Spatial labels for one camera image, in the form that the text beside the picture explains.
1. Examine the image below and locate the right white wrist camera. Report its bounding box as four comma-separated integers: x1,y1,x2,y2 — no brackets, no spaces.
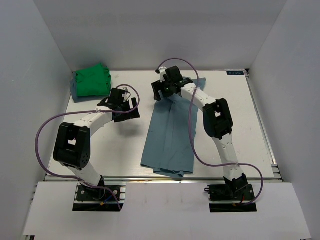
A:
155,66,167,83

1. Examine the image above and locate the folded green t-shirt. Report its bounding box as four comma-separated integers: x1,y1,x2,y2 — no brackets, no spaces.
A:
75,63,112,97

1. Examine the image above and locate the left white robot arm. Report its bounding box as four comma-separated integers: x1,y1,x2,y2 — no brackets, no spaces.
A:
53,84,140,200

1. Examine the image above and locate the blue-grey t-shirt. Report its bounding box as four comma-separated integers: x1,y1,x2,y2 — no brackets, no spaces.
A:
139,76,208,178

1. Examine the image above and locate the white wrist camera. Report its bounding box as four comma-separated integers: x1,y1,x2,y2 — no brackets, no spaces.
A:
121,87,131,101
155,66,167,83

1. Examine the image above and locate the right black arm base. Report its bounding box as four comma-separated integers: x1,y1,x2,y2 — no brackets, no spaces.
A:
204,184,257,213

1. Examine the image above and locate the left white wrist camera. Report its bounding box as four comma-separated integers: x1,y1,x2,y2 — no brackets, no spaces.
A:
121,87,131,101

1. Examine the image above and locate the blue label sticker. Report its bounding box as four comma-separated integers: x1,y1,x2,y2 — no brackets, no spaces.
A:
226,71,245,76

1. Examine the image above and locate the folded blue-grey t-shirt underneath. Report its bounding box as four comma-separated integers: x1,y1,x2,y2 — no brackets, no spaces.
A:
69,72,86,103

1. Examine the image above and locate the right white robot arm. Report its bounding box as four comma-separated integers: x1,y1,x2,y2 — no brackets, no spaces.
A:
151,66,248,200

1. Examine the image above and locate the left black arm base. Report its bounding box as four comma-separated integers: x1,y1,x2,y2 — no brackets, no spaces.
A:
72,184,126,213

